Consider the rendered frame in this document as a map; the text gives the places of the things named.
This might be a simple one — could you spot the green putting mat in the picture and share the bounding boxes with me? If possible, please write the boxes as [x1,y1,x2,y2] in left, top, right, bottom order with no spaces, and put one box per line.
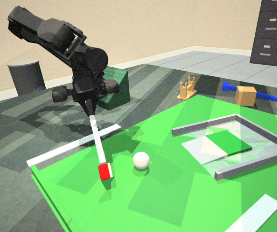
[39,95,277,232]

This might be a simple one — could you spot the white golf ball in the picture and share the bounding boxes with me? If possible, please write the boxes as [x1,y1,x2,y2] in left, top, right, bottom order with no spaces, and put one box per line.
[133,152,150,169]

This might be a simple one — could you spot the white flat bar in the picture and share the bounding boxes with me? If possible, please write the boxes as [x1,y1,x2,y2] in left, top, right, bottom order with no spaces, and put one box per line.
[26,124,121,167]
[225,194,277,232]

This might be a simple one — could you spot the red putter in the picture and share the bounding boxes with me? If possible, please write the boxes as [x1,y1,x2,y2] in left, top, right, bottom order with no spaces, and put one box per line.
[86,99,113,180]

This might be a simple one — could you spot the tan cardboard box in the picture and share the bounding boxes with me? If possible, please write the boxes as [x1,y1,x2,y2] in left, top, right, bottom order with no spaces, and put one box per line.
[235,86,257,106]

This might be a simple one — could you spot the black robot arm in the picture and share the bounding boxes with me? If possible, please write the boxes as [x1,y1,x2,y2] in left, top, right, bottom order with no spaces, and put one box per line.
[7,6,108,102]

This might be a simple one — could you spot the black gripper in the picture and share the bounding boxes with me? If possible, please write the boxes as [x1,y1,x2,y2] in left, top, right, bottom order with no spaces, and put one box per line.
[52,68,120,117]

